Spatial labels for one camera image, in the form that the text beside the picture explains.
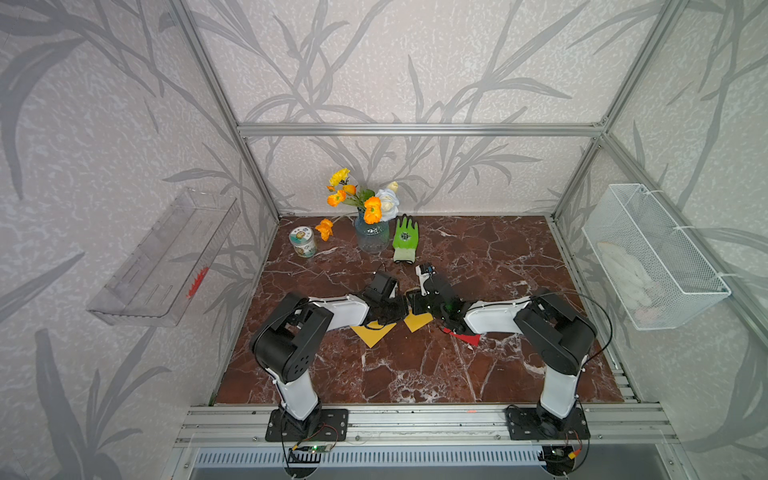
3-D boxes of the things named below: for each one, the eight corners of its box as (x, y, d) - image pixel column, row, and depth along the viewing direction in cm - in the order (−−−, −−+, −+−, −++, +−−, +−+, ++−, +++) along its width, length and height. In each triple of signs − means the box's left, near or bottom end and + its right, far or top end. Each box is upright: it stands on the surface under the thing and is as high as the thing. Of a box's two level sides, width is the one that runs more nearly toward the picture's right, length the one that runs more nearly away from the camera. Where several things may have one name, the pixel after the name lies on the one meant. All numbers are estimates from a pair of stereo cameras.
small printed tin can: (293, 257, 110) (286, 242, 103) (298, 241, 115) (292, 226, 108) (314, 257, 110) (308, 242, 103) (318, 241, 115) (313, 226, 108)
